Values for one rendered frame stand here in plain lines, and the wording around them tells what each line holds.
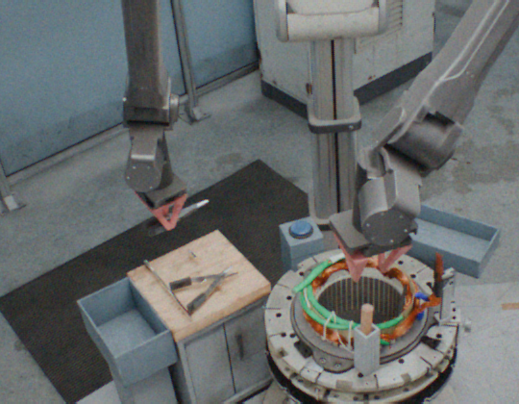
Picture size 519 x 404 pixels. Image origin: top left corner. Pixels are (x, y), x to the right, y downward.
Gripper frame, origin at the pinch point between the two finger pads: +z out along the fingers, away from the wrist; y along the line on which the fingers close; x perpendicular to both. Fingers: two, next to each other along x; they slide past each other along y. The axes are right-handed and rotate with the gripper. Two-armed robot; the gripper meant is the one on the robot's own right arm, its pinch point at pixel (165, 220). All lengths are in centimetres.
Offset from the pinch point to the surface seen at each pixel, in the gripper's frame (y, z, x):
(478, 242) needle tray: 27, 17, 51
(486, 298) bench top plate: 24, 41, 60
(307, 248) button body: 6.2, 17.3, 25.2
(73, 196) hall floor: -178, 120, 26
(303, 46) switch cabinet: -157, 81, 139
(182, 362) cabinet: 13.5, 20.1, -8.1
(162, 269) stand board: -1.5, 12.0, -2.2
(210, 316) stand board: 13.9, 12.5, -1.0
